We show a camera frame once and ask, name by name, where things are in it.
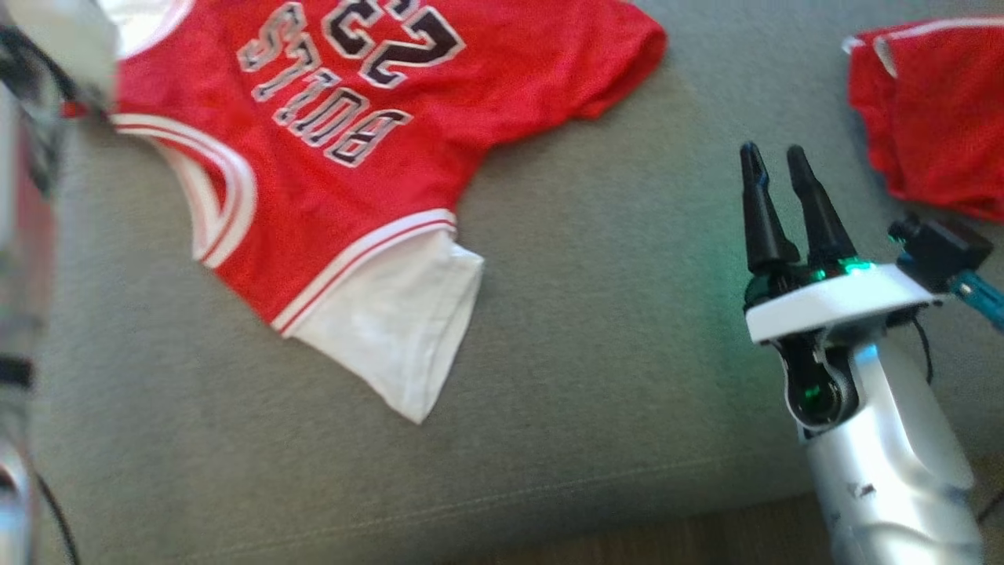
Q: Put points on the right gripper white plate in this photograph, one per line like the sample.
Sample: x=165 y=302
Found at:
x=831 y=302

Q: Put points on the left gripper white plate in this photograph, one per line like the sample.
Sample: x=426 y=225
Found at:
x=70 y=31

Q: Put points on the red shorts white stripe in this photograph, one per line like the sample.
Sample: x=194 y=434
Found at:
x=941 y=125

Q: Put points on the red basketball jersey white sleeves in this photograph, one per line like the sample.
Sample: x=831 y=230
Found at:
x=486 y=78

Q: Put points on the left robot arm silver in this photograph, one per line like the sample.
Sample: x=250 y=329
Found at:
x=20 y=314

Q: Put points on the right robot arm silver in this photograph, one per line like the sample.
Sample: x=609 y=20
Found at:
x=894 y=471

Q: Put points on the large grey sofa seat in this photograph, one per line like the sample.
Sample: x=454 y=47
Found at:
x=588 y=353

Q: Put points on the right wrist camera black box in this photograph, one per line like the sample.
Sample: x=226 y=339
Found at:
x=941 y=251

